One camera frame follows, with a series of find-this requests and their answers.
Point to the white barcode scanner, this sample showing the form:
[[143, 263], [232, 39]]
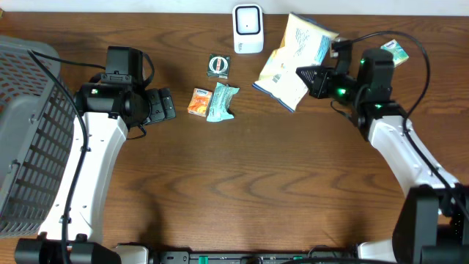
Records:
[[248, 29]]

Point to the dark green round-logo packet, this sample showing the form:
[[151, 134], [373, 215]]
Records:
[[218, 66]]

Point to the light teal snack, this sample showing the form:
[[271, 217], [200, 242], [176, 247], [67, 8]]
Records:
[[219, 108]]

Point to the orange tissue pack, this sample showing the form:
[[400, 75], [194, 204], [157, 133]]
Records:
[[200, 102]]

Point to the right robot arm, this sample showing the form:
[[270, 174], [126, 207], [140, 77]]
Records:
[[432, 226]]

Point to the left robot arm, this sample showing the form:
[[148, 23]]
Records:
[[72, 231]]

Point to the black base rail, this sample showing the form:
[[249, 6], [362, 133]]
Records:
[[256, 257]]

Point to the grey plastic basket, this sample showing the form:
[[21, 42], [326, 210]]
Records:
[[36, 135]]

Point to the teal tissue pack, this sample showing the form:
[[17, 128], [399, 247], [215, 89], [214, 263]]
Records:
[[399, 54]]

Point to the yellow snack bag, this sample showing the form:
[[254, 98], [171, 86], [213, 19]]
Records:
[[305, 43]]

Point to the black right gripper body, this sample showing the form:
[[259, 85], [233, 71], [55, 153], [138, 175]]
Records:
[[341, 87]]

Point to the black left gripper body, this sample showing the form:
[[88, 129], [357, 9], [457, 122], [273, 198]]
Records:
[[161, 105]]

